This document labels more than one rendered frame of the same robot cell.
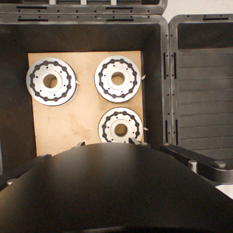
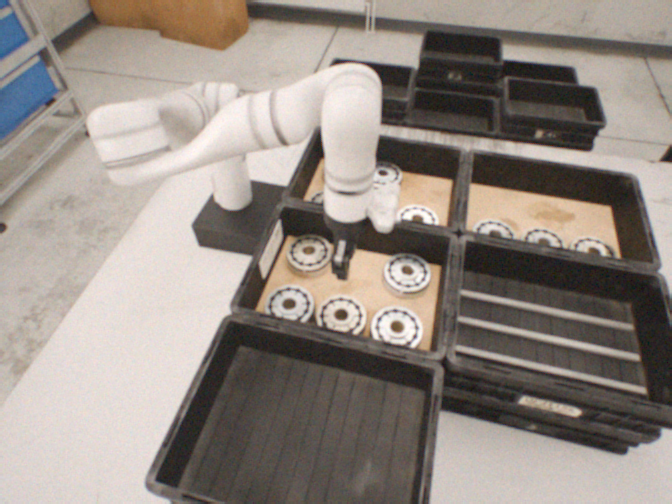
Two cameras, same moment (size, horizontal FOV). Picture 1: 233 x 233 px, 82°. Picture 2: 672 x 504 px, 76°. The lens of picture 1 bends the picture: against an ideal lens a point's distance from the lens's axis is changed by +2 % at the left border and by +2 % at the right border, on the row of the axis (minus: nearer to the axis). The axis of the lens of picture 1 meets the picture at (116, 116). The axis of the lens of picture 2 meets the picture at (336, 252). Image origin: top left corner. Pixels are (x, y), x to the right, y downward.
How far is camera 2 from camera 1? 0.64 m
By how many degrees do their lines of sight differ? 42
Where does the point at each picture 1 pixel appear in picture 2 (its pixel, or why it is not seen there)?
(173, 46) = (413, 359)
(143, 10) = (450, 341)
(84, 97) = (386, 299)
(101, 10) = (454, 307)
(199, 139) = (289, 416)
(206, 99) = (343, 444)
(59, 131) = (356, 269)
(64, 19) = (449, 281)
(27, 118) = (378, 246)
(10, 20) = (452, 249)
